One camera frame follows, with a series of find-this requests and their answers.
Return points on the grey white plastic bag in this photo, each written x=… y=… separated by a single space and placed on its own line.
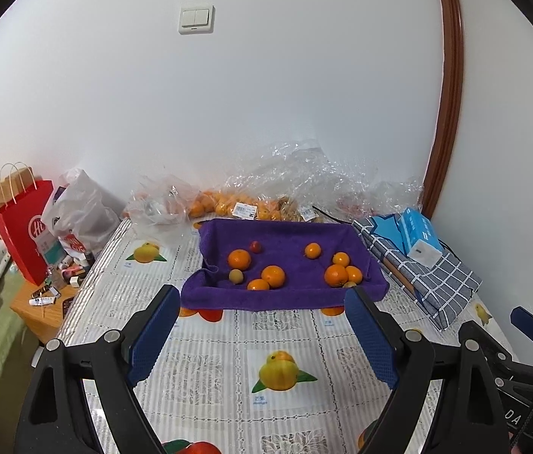
x=82 y=208

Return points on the wooden bedside table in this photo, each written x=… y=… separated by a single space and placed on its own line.
x=39 y=317

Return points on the wooden stick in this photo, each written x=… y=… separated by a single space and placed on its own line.
x=396 y=274

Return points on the white small tube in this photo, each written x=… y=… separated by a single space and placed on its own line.
x=42 y=300

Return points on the fruit print tablecloth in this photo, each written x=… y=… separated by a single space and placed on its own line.
x=228 y=340

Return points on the large clear plastic bag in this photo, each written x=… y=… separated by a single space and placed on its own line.
x=295 y=165

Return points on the clear bag of red fruit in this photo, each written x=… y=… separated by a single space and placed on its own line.
x=370 y=196

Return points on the white light switch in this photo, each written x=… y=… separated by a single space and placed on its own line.
x=196 y=19

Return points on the brown wooden door frame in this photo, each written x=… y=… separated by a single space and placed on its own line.
x=448 y=80

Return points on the clear bag of brown fruit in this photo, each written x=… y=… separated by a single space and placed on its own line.
x=290 y=207

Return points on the red paper bag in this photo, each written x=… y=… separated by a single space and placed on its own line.
x=23 y=231

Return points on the clear plastic bag of oranges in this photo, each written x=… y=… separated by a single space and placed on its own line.
x=217 y=203

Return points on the large orange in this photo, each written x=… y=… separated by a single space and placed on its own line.
x=273 y=276

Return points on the purple towel-lined tray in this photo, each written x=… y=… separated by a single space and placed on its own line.
x=290 y=236

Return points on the blue tissue pack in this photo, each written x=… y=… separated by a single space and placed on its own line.
x=420 y=236

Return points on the small red fruit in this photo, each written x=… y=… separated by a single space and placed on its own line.
x=255 y=246

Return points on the grey checked cloth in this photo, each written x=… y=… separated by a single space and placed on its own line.
x=441 y=279

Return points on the blue star-shaped cloth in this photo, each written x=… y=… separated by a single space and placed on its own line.
x=384 y=228

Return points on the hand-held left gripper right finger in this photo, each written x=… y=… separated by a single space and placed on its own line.
x=370 y=340

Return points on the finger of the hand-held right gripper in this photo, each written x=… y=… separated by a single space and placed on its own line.
x=528 y=324

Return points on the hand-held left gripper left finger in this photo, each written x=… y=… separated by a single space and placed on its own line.
x=153 y=335

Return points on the crumpled clear plastic bag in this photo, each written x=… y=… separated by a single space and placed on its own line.
x=158 y=203

